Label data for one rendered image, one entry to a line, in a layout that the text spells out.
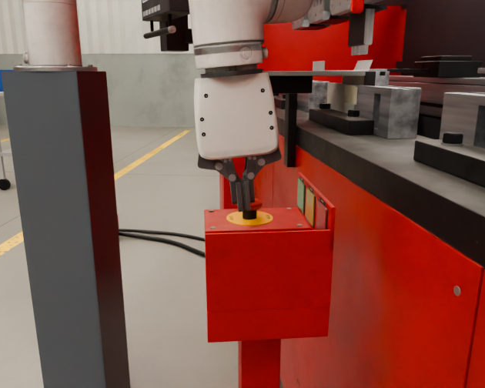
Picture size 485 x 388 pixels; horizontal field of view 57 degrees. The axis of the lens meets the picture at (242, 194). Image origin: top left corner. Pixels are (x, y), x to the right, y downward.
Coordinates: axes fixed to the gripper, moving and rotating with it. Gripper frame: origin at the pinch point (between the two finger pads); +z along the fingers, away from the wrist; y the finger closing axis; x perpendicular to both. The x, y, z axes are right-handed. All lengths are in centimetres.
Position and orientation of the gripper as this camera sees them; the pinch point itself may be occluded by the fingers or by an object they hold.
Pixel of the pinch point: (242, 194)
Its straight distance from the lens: 58.5
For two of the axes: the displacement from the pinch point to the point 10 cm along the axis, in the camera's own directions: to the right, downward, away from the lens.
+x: 0.9, 2.6, -9.6
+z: 0.9, 9.6, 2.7
